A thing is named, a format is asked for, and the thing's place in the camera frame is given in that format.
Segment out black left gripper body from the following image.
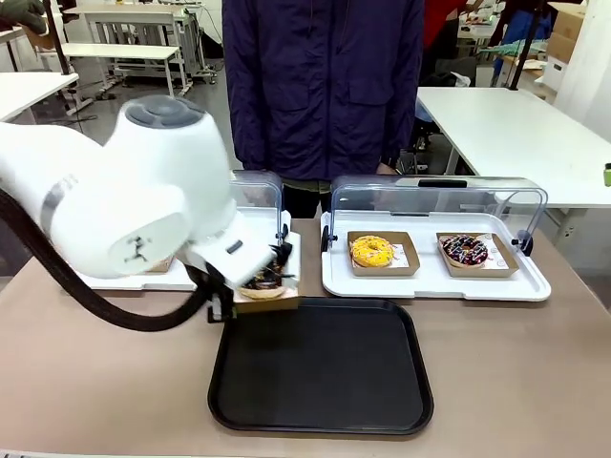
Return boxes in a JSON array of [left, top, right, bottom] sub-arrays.
[[200, 265, 239, 307]]

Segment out chocolate glazed donut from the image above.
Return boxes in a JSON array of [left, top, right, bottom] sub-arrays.
[[238, 266, 291, 301]]

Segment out cardboard donut box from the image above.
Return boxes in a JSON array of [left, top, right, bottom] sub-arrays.
[[141, 257, 177, 275], [435, 232, 520, 279], [347, 231, 421, 278], [232, 283, 303, 315]]

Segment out black serving tray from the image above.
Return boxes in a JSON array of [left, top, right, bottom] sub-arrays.
[[207, 298, 434, 436]]

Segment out yellow glazed donut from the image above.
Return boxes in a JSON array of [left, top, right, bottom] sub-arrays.
[[350, 234, 395, 268]]

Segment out chocolate rainbow sprinkle donut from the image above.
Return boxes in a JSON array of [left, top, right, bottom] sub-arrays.
[[441, 233, 489, 267]]

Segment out white display case base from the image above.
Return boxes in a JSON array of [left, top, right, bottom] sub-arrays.
[[88, 204, 293, 292], [320, 209, 553, 302]]

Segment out large white table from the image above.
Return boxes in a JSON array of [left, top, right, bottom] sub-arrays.
[[415, 85, 611, 211]]

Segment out clear display case lid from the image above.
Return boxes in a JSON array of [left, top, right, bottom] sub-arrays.
[[230, 169, 287, 239], [329, 174, 549, 250]]

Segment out white storage box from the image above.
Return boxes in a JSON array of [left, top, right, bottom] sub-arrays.
[[542, 54, 574, 102]]

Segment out stacked cardboard boxes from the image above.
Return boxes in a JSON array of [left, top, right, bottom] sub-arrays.
[[547, 2, 589, 64]]

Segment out background person in blue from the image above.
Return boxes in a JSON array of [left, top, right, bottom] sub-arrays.
[[494, 0, 553, 49]]

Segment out black bag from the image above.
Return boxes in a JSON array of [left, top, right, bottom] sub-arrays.
[[419, 71, 473, 90]]

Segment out background person in red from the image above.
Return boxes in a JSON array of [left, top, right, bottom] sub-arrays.
[[422, 0, 472, 52]]

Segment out person in navy jacket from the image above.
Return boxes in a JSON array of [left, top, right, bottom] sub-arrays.
[[221, 0, 426, 219]]

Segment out white bench table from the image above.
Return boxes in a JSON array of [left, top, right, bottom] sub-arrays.
[[61, 42, 181, 104]]

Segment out white table with rounded corner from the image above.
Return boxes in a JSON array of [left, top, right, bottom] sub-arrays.
[[0, 71, 80, 124]]

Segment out dark green jacket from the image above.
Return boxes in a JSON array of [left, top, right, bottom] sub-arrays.
[[0, 0, 48, 34]]

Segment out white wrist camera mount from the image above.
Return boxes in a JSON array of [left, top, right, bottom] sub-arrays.
[[183, 228, 303, 293]]

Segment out black corrugated cable hose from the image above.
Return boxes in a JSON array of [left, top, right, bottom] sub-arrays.
[[0, 189, 212, 334]]

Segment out black camera stand pole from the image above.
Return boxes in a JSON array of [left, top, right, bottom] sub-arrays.
[[45, 0, 73, 76], [508, 0, 543, 92]]

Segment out white workbench with frame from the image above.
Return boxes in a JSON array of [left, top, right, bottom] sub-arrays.
[[64, 4, 206, 92]]

